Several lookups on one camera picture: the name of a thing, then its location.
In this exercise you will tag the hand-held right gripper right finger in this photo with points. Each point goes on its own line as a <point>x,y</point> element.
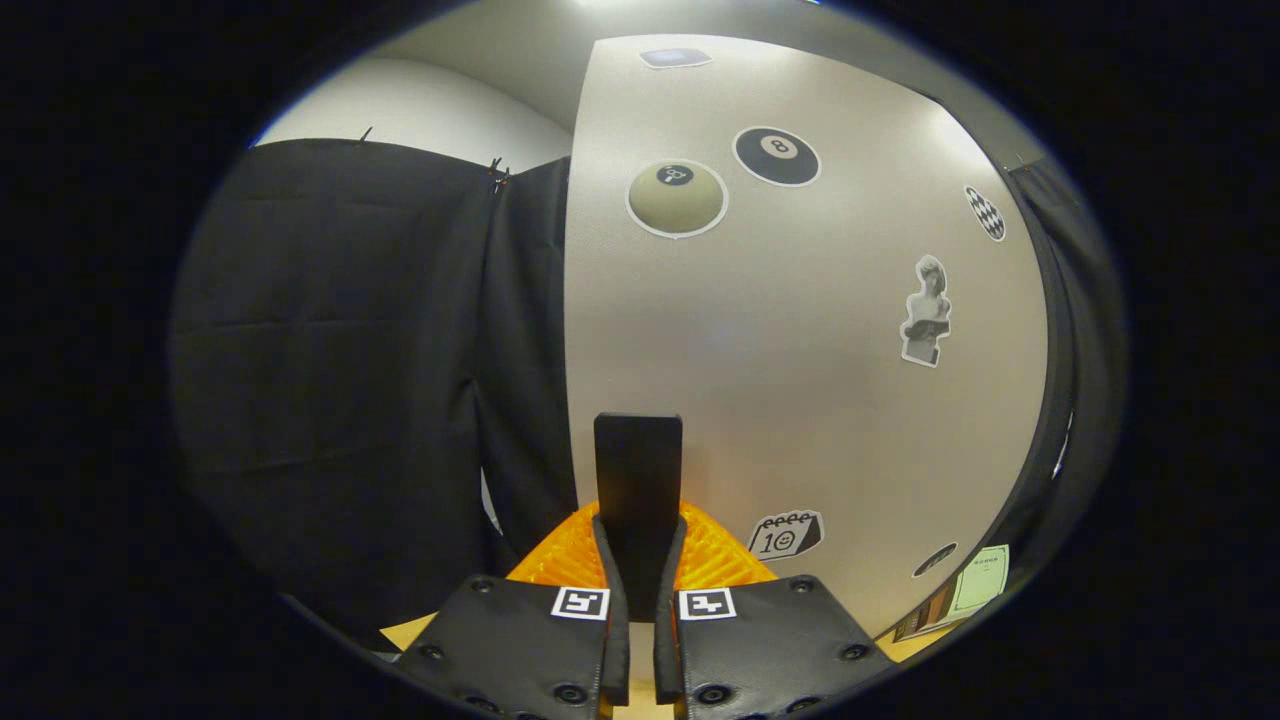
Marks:
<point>670,620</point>

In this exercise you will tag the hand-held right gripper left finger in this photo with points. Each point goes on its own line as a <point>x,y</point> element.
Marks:
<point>612,620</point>

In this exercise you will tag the grey cabinet door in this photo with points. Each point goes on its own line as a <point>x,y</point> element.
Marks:
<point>800,380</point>

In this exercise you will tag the brown book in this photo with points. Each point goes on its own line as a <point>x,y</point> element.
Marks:
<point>925,618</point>

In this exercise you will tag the green cover book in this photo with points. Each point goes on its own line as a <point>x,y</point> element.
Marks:
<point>980,578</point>

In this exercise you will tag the black backdrop cloth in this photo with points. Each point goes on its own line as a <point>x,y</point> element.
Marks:
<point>350,350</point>

